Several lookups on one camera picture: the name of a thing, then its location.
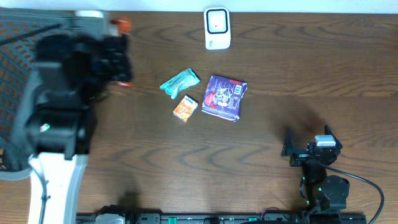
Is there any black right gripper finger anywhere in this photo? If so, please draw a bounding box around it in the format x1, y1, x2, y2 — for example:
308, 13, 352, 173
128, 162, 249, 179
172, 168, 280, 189
281, 127, 294, 156
324, 124, 334, 136

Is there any red chocolate bar wrapper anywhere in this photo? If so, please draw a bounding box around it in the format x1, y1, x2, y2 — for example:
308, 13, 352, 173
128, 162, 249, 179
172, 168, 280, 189
111, 17, 132, 88

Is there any purple snack packet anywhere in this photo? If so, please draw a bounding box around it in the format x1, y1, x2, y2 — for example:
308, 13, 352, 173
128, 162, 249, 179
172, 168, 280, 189
201, 75, 248, 122

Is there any green wet wipes pack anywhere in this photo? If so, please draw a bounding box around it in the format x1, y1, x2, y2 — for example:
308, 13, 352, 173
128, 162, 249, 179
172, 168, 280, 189
160, 68, 200, 99

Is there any orange tissue pack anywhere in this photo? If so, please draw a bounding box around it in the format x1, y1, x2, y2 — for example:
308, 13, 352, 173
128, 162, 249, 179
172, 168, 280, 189
173, 95, 198, 123

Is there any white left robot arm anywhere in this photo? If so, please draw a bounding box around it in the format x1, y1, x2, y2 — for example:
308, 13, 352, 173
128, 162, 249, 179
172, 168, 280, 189
24, 11, 132, 223

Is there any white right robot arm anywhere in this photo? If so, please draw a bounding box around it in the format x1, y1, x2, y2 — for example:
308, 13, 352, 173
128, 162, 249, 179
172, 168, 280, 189
281, 126, 349, 212

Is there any white barcode scanner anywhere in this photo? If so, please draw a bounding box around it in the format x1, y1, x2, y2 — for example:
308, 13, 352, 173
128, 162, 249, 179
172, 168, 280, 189
203, 7, 231, 50

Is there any grey plastic basket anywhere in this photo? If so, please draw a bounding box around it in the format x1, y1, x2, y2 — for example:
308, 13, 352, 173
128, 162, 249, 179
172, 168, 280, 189
1, 8, 73, 181

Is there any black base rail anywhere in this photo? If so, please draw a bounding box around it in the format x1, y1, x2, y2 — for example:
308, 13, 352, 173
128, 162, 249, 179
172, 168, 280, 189
74, 205, 367, 224

